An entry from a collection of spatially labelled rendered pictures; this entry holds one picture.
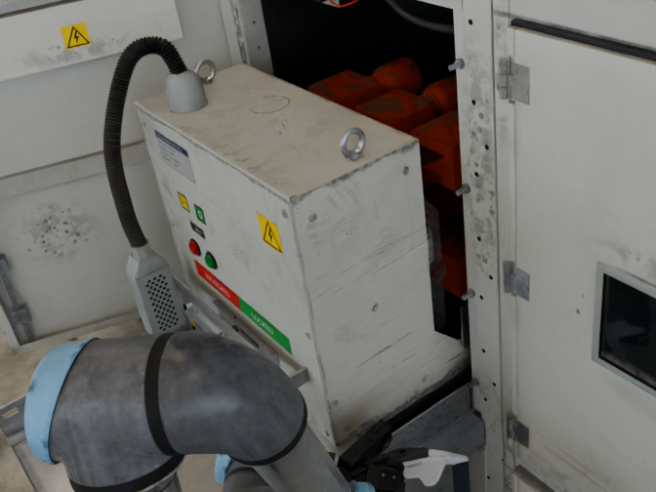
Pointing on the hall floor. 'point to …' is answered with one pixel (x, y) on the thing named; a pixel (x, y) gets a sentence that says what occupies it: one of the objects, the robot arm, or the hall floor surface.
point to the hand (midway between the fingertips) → (459, 491)
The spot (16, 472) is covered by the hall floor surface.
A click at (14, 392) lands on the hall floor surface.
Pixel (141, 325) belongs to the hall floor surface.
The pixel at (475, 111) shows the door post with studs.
